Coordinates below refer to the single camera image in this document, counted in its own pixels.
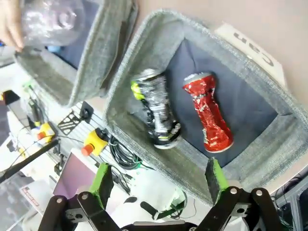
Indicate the crushed red can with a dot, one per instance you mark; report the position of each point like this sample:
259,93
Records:
211,120

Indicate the white sign Can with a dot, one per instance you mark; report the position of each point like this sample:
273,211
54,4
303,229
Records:
251,49

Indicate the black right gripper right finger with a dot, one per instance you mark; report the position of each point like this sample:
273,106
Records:
217,183

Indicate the crushed black can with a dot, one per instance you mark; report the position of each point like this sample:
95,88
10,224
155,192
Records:
158,113

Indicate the person's left hand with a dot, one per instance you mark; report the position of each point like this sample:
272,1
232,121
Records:
9,21

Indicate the grey fabric basket Can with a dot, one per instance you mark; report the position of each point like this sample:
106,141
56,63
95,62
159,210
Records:
276,144

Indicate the long black rod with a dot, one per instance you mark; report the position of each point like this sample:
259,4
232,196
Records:
29,161

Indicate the black cutout bracket plate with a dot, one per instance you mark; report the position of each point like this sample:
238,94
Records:
68,122

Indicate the screen with pink display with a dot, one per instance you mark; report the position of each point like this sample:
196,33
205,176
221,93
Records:
74,173

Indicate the large clear plastic bottle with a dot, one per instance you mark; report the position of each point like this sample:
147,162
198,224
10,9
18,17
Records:
53,21

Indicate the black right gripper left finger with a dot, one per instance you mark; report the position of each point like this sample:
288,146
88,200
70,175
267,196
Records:
101,187

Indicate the white device with red label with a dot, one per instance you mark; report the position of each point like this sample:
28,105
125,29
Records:
32,195

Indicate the aluminium frame profile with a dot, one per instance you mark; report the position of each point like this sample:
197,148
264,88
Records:
293,211

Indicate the black square mount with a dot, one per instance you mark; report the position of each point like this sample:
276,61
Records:
86,109

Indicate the white machine housing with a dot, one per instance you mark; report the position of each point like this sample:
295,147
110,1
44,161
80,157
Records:
166,197

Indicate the yellow emergency stop button box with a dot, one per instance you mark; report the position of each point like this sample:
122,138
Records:
96,142
47,131

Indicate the grey fabric basket Plastic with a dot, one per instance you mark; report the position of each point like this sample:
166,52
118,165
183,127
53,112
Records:
96,60

